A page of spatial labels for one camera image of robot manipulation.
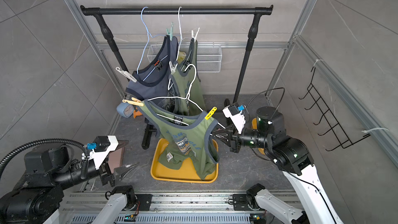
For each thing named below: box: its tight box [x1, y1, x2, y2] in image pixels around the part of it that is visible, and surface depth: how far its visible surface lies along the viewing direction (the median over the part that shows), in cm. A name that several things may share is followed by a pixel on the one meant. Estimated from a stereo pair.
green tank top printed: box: [138, 99, 220, 180], surface depth 63 cm
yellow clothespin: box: [204, 106, 218, 120], surface depth 51 cm
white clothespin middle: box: [168, 60, 179, 75], surface depth 54 cm
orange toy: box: [133, 106, 144, 119], surface depth 109 cm
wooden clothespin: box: [122, 96, 145, 107], surface depth 58 cm
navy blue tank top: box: [125, 35, 179, 100], surface depth 69 cm
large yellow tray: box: [150, 138, 219, 184], surface depth 83 cm
